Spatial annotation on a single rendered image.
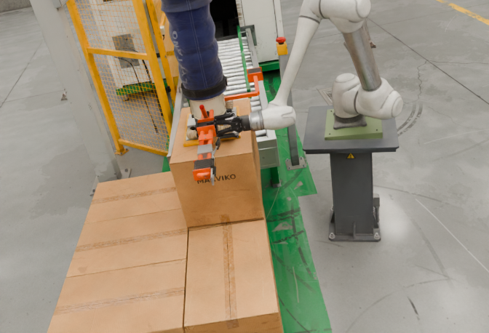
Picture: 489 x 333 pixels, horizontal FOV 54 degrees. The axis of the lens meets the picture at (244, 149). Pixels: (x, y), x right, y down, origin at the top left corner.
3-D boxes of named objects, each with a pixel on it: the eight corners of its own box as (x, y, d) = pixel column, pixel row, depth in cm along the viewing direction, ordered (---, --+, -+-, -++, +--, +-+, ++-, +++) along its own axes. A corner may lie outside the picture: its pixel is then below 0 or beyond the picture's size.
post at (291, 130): (290, 162, 386) (276, 43, 334) (299, 161, 386) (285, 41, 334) (292, 166, 381) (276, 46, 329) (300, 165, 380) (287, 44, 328)
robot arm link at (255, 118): (264, 133, 223) (252, 135, 223) (263, 123, 231) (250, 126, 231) (262, 115, 218) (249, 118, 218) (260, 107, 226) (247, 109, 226)
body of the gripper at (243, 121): (249, 118, 219) (229, 121, 219) (252, 134, 224) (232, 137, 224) (248, 110, 226) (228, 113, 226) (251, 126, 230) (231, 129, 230)
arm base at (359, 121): (364, 106, 282) (364, 97, 279) (367, 126, 264) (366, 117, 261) (333, 110, 286) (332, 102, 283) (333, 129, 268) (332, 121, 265)
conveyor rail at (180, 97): (187, 56, 514) (183, 39, 504) (192, 55, 514) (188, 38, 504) (174, 180, 317) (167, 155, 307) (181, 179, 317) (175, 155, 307)
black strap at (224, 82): (183, 82, 253) (182, 75, 251) (227, 75, 252) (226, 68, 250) (180, 101, 234) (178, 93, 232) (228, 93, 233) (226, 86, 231)
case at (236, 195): (196, 164, 301) (181, 107, 281) (259, 155, 298) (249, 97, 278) (187, 227, 250) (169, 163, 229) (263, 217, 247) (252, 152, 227)
